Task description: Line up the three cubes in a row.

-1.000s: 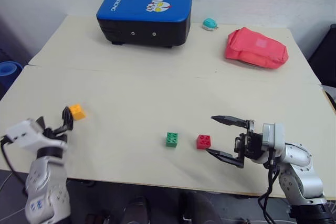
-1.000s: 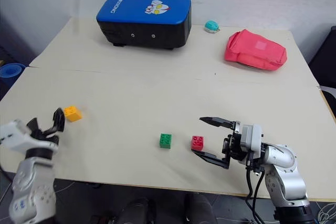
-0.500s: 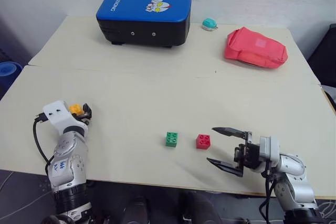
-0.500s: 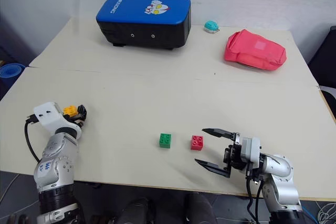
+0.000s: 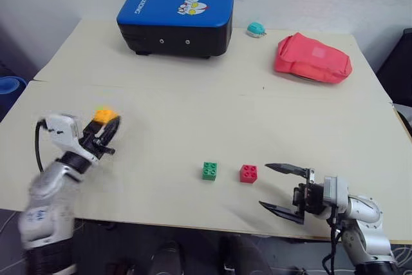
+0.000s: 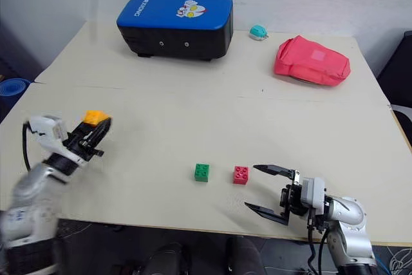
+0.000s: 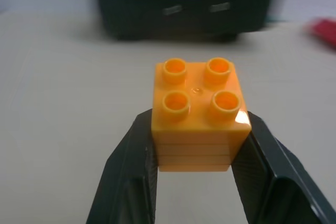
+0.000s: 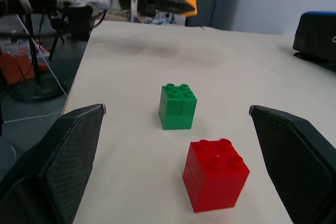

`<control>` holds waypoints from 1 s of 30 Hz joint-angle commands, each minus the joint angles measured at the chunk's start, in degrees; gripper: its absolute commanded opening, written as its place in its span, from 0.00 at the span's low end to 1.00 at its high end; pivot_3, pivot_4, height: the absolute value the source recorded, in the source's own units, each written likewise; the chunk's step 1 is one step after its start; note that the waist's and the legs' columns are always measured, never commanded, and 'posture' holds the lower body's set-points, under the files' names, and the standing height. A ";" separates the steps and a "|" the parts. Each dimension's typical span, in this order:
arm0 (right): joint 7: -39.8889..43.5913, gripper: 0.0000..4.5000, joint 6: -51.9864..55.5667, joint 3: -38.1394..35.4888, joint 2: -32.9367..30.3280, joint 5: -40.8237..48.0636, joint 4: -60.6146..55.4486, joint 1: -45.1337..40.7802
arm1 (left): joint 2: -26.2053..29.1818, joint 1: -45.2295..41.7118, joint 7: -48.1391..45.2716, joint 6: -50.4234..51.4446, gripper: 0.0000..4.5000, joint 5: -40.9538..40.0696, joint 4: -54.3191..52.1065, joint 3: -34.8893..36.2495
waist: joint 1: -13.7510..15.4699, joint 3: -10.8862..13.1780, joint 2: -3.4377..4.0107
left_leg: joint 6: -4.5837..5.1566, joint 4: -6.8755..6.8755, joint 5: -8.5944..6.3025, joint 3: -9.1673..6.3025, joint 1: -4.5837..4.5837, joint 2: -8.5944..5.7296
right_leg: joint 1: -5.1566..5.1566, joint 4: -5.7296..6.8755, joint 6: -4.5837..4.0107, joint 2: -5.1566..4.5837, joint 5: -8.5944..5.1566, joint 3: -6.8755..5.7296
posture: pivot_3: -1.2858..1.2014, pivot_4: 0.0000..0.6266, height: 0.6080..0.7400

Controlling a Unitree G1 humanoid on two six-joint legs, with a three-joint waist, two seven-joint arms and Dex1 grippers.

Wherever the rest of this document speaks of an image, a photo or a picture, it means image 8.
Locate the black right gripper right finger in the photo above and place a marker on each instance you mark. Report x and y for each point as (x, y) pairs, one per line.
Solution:
(296, 166)

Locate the green toy brick cube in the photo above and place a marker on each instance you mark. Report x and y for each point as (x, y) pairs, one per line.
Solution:
(176, 113)

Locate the dark grey partition panel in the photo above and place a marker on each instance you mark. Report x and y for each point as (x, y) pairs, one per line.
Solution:
(210, 1)

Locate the black stand with round base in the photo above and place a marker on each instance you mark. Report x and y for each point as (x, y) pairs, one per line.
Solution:
(35, 74)

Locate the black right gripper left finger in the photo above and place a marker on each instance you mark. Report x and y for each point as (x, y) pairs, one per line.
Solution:
(52, 171)

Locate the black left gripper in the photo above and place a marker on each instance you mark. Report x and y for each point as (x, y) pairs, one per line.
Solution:
(148, 2)

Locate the orange box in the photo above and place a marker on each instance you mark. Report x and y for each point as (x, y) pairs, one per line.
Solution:
(14, 68)

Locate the black case with blue top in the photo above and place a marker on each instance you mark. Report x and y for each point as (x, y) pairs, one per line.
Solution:
(315, 37)

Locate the black tripod legs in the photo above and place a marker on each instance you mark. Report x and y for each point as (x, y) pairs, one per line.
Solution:
(56, 37)

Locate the red toy brick cube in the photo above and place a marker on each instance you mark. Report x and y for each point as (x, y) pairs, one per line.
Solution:
(214, 182)

